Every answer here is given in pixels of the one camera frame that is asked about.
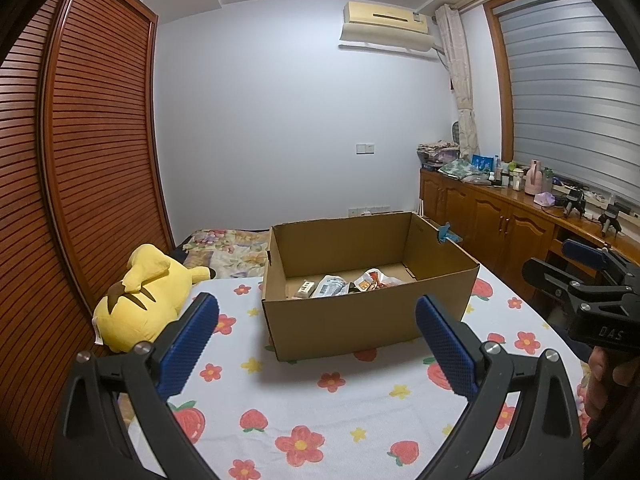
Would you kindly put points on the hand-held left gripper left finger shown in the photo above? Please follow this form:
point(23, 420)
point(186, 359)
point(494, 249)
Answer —
point(187, 350)

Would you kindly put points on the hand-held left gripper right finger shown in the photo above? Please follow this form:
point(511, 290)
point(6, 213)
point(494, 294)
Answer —
point(445, 345)

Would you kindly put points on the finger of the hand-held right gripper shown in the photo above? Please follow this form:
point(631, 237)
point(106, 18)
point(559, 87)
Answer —
point(582, 252)
point(550, 280)

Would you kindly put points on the orange snack packet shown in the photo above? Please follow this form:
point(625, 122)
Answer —
point(374, 280)

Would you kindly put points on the brown cardboard box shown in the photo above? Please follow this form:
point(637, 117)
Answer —
point(350, 325)

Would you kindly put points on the white blue-print snack pouch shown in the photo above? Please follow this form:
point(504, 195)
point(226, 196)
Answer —
point(331, 286)

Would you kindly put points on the white candy stick packet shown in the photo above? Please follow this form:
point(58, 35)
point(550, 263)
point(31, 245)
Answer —
point(305, 288)

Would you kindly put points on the person's right hand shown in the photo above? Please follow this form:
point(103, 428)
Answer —
point(597, 385)

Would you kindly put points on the black mini tripod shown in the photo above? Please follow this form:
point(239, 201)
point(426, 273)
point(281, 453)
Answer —
point(572, 201)
point(614, 215)

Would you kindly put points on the yellow plush toy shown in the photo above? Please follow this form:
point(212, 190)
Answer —
point(140, 300)

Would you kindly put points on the wooden cabinet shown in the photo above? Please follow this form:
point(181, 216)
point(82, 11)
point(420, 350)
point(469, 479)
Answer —
point(490, 220)

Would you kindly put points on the pink kettle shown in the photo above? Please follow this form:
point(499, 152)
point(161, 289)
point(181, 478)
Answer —
point(533, 177)

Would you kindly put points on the floral blanket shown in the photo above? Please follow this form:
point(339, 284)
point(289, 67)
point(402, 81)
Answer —
point(225, 250)

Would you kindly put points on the row of small bottles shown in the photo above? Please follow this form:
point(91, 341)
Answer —
point(507, 175)

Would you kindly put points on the white flower-print sheet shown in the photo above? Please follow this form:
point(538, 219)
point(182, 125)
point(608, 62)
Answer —
point(280, 410)

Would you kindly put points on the blue foil candy packet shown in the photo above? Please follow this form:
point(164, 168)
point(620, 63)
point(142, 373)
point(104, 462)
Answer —
point(445, 233)

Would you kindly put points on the blue carton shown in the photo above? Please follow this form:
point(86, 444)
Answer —
point(482, 162)

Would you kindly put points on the green patterned cloth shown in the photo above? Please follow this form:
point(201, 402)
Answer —
point(462, 169)

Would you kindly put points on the grey window blind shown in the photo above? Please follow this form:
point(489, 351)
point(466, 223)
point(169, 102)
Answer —
point(570, 95)

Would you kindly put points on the pile of folded cloth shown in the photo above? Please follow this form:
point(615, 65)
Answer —
point(440, 152)

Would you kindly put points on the floral curtain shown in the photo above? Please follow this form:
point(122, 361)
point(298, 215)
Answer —
point(460, 80)

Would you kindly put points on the wooden louvered wardrobe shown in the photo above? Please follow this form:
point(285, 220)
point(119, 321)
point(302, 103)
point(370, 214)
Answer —
point(90, 135)

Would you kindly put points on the white wall sockets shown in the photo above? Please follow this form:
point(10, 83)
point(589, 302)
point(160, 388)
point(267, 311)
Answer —
point(369, 209)

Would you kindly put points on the white wall switch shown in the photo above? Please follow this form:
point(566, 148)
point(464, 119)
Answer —
point(364, 148)

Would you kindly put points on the beige wall air conditioner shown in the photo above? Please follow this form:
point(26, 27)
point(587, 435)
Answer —
point(385, 20)

